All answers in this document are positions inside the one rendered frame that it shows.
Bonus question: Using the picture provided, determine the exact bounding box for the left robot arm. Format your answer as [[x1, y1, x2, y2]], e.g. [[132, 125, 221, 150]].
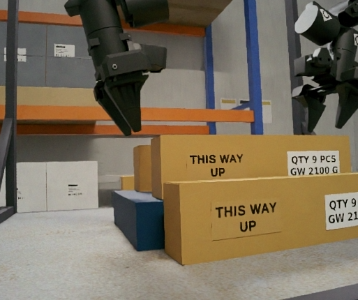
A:
[[294, 0, 358, 81]]

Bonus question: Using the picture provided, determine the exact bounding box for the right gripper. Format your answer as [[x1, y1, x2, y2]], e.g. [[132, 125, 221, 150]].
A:
[[87, 27, 152, 136]]

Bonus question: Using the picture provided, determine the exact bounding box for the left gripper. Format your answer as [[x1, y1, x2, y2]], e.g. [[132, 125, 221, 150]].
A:
[[292, 49, 358, 133]]

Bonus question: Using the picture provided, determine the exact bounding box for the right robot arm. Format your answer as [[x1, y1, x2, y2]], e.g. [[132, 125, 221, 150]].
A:
[[64, 0, 170, 73]]

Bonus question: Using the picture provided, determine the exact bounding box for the brown cardboard carton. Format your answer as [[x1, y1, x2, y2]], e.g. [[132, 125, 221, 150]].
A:
[[163, 172, 358, 265], [121, 176, 134, 190], [133, 145, 152, 192], [151, 135, 351, 200]]

